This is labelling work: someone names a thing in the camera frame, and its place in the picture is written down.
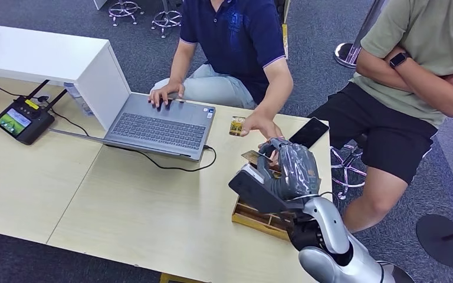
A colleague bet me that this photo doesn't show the person's left hand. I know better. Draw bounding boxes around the person's left hand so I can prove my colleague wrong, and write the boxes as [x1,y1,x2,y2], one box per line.
[240,112,285,142]

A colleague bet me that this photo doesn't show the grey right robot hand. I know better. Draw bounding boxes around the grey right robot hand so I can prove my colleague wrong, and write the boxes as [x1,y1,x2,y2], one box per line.
[255,137,322,202]

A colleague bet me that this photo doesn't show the autumn tree key card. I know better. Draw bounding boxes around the autumn tree key card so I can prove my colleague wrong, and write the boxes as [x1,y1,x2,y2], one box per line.
[229,116,246,137]
[241,150,274,167]

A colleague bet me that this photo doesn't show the wooden slotted card holder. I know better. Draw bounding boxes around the wooden slotted card holder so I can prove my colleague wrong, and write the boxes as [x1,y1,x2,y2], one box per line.
[231,158,323,242]

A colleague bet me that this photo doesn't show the person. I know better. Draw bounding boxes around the person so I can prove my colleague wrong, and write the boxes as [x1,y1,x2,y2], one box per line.
[307,0,453,234]
[148,0,294,142]

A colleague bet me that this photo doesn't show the grey laptop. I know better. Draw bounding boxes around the grey laptop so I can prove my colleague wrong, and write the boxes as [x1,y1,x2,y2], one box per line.
[48,93,216,163]

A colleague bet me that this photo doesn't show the black smartphone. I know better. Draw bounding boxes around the black smartphone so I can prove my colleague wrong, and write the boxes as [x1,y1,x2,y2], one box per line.
[288,117,330,150]

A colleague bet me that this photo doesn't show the chrome stool base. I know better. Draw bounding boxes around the chrome stool base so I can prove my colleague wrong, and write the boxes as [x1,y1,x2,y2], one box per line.
[108,0,145,27]
[330,133,370,200]
[151,0,183,39]

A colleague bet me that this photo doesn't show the black smartwatch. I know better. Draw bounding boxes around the black smartwatch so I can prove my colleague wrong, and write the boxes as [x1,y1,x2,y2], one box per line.
[389,51,409,69]

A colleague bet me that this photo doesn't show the clear water bottle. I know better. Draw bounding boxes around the clear water bottle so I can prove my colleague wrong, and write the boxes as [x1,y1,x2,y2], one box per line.
[63,82,94,117]

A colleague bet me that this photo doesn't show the yellow upright board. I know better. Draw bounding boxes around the yellow upright board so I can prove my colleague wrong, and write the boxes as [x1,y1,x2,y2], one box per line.
[281,0,291,60]

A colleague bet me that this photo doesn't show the white desk shelf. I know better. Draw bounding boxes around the white desk shelf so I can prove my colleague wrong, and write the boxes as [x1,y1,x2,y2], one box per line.
[0,22,132,131]

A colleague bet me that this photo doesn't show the black remote controller with screen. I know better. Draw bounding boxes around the black remote controller with screen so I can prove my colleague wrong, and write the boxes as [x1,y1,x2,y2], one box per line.
[0,80,68,146]

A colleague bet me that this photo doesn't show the black stanchion with round base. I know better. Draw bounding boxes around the black stanchion with round base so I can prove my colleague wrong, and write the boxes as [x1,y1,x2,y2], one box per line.
[416,213,453,269]

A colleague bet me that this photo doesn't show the yellow wooden block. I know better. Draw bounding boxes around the yellow wooden block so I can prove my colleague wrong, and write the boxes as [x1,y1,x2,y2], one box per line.
[159,272,212,283]

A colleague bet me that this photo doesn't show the black laptop power cable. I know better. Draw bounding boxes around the black laptop power cable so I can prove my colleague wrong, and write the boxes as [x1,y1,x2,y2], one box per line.
[107,143,218,173]

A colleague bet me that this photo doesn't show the chrome stanchion post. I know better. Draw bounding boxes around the chrome stanchion post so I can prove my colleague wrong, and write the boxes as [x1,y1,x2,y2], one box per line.
[334,0,388,70]

